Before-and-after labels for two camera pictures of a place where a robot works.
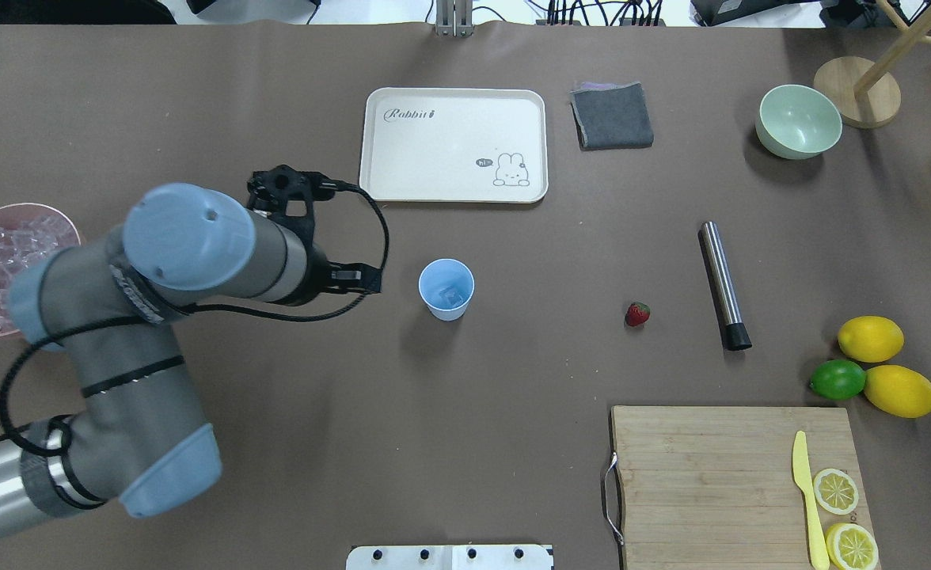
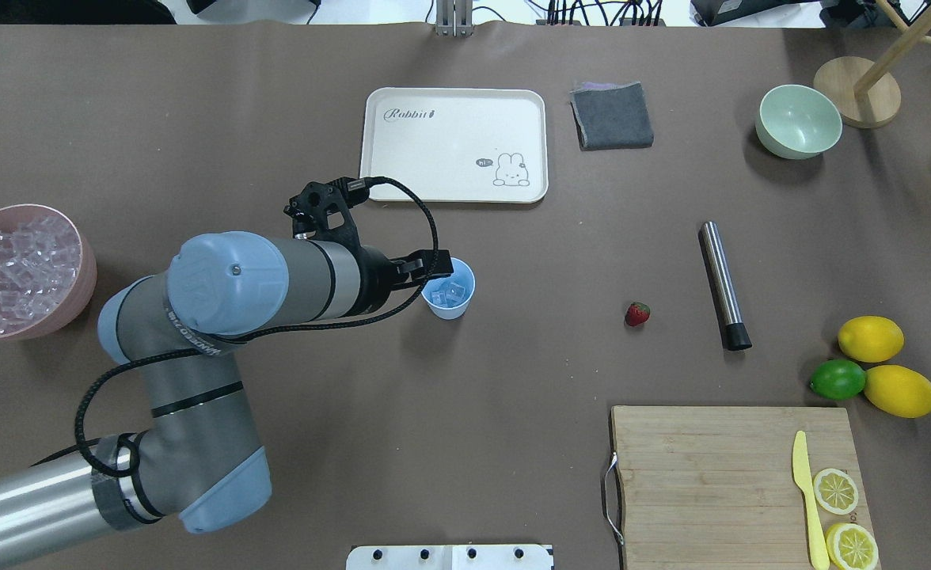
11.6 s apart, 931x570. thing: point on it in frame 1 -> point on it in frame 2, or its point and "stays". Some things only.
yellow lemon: [871, 340] stays
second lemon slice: [849, 546] stays
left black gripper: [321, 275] -> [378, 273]
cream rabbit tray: [457, 145] stays
